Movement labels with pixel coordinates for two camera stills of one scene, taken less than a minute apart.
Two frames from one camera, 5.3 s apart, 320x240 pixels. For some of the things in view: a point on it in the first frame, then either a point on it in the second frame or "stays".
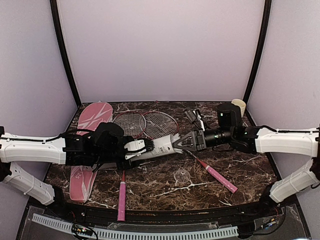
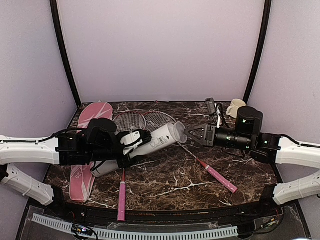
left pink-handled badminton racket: [133, 124] stays
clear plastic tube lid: [182, 176] -> [179, 131]
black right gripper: [197, 134] -> [208, 137]
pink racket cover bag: [82, 177] stays
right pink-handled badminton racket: [156, 124] stays
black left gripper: [129, 165] stays
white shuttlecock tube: [164, 145] -> [165, 136]
